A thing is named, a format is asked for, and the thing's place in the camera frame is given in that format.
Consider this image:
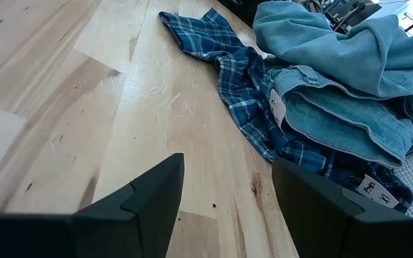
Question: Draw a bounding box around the blue denim garment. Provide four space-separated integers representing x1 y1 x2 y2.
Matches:
265 64 413 169

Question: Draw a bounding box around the white paper clothing tag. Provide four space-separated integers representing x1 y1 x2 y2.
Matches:
356 174 400 209
269 88 287 130

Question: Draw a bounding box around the blue plaid shirt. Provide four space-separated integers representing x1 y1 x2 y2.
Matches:
158 7 413 214

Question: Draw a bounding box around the light blue towel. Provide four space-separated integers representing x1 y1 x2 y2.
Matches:
252 1 413 100

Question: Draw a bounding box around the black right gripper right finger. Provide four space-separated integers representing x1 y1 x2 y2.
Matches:
271 158 413 258

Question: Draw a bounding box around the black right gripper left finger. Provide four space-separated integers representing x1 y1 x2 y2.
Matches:
0 153 185 258

